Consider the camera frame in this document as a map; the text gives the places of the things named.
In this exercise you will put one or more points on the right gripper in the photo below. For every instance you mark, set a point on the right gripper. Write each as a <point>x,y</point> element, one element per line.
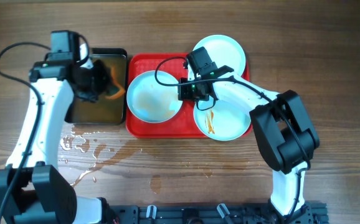
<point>184,94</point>

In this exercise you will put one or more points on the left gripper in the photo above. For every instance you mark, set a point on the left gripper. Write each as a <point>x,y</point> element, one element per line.
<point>106,71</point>

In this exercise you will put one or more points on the orange and green sponge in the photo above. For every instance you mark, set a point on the orange and green sponge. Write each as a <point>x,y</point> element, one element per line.
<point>115,90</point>

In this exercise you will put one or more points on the light blue plate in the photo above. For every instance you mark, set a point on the light blue plate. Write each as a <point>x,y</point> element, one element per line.
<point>153,97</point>
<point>220,120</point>
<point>225,51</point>

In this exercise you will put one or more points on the light blue plate top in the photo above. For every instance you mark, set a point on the light blue plate top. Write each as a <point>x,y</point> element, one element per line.
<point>225,51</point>

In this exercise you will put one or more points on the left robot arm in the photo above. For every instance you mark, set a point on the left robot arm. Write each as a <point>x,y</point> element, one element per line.
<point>31,188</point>

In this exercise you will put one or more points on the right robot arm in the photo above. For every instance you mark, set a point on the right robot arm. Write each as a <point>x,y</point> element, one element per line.
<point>284,132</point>

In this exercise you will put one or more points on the black water-filled tray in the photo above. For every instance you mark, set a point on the black water-filled tray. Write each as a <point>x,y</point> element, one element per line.
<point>103,111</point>

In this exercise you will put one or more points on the red plastic serving tray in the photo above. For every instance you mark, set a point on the red plastic serving tray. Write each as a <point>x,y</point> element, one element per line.
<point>182,125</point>

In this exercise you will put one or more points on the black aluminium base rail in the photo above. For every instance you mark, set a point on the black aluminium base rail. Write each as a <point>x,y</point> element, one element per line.
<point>259,213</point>

